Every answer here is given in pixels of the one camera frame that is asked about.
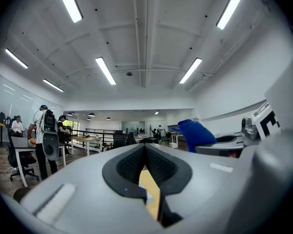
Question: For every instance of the grey shell chair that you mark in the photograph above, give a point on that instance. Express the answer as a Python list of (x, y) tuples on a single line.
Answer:
[(54, 140)]

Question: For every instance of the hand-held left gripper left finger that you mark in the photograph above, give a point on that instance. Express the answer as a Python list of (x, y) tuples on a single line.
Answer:
[(122, 179)]

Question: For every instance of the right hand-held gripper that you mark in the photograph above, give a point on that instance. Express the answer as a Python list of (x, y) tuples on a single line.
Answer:
[(266, 123)]

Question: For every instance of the wooden desk white legs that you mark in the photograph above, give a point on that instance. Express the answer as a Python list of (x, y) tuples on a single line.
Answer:
[(86, 138)]

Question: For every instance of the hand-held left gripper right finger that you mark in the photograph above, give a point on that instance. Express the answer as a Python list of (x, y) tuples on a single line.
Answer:
[(175, 177)]

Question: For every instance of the grey desk white legs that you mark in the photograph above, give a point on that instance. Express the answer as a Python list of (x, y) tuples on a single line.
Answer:
[(20, 142)]

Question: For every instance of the long ceiling light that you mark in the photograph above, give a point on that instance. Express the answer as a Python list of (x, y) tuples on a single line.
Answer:
[(69, 4), (190, 70), (16, 58), (53, 85), (230, 7), (105, 71)]

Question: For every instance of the black helmet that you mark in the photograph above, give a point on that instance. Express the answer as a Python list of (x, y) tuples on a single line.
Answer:
[(1, 117)]

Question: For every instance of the black metal railing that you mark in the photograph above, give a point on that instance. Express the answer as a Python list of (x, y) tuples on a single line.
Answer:
[(95, 131)]

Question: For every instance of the blue cloth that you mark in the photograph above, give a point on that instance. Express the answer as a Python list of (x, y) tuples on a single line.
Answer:
[(197, 135)]

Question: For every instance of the black office chair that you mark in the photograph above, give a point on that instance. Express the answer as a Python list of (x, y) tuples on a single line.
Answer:
[(12, 155), (131, 138), (119, 140)]

